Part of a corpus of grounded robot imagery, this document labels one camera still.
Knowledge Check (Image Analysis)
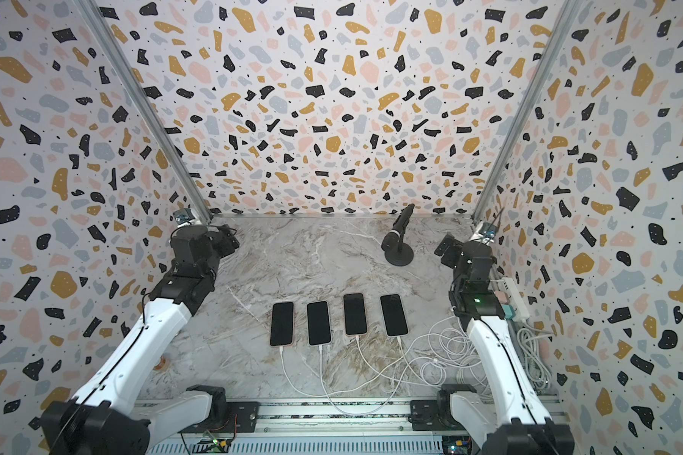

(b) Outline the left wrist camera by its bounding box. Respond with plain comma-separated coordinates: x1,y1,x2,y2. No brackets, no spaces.
173,208,197,227

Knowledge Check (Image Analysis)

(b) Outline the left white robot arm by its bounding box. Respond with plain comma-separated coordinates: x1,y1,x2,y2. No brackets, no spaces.
40,225,239,454

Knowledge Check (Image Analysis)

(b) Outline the black microphone on stand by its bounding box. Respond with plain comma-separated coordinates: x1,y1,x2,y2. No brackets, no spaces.
381,204,415,267

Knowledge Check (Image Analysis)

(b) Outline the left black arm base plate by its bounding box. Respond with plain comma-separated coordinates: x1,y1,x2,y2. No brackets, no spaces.
216,401,260,433

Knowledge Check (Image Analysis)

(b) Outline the teal charger plug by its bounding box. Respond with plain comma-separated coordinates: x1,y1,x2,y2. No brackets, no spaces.
501,304,516,320

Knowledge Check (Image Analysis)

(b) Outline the pink charger plug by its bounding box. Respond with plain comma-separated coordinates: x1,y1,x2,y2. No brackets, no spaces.
493,291,510,304

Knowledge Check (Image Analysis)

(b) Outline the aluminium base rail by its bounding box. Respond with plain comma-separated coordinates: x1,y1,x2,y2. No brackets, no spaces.
87,397,570,455

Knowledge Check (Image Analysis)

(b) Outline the white power strip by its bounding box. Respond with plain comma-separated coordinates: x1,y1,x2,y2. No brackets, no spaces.
499,277,531,322

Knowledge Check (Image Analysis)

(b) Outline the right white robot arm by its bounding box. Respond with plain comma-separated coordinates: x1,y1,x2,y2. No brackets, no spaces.
434,234,575,454

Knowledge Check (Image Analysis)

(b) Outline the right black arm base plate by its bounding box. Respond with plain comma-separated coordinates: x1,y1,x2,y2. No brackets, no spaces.
408,400,450,431

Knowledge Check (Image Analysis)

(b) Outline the phone pink case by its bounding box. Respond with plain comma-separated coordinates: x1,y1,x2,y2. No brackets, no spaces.
343,293,368,337
269,301,295,347

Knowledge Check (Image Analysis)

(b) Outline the black phone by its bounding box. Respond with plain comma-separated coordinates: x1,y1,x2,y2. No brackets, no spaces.
381,294,409,337

